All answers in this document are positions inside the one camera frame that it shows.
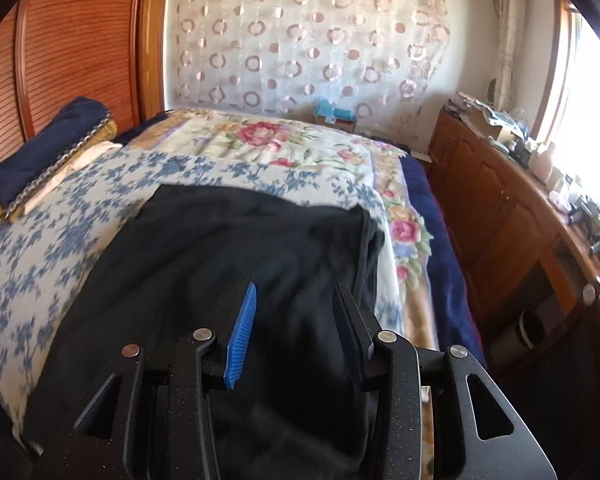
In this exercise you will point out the grey round pipe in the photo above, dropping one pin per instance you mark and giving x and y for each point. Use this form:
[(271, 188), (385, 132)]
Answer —
[(522, 332)]

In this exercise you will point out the floral side curtain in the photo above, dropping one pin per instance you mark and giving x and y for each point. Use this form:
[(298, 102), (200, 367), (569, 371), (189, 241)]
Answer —
[(507, 35)]

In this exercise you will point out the navy blue blanket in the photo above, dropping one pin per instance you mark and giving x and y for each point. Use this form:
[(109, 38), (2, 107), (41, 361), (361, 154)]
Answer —
[(445, 240)]

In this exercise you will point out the navy folded cloth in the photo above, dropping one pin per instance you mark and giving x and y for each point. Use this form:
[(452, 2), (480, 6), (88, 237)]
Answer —
[(50, 145)]

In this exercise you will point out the black printed t-shirt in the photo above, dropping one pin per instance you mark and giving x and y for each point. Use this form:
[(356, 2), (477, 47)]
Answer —
[(230, 240)]

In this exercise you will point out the light blue toy box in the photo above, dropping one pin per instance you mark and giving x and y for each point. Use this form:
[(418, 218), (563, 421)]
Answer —
[(335, 115)]

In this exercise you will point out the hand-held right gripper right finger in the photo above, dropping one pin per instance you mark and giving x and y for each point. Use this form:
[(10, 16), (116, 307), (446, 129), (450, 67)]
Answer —
[(352, 345)]

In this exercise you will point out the blue floral white sheet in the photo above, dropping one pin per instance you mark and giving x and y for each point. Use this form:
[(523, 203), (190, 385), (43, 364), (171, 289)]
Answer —
[(45, 260)]

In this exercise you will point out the wooden slatted wardrobe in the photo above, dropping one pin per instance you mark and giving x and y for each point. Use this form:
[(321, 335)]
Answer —
[(80, 35)]

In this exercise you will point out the white round knob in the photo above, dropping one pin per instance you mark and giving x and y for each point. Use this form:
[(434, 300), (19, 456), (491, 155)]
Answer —
[(592, 294)]

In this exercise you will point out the sheer circle-patterned curtain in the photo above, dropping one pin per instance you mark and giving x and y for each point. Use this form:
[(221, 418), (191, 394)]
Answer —
[(305, 25)]

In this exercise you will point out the checked cloth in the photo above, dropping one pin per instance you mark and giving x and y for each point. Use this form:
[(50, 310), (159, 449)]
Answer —
[(55, 170)]

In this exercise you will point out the wooden cabinet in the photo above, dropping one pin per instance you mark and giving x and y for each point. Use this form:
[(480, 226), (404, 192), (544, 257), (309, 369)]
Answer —
[(490, 200)]

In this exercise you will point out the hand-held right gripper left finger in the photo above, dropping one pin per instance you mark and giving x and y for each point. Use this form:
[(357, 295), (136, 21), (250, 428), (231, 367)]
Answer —
[(239, 345)]

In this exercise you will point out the pink rose floral blanket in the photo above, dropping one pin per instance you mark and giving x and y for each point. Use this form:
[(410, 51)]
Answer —
[(260, 135)]

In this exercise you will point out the bright window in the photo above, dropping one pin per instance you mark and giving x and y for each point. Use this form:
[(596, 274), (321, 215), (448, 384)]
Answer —
[(590, 110)]

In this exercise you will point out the pile of cabinet-top clutter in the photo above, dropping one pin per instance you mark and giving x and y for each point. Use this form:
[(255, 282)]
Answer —
[(555, 175)]

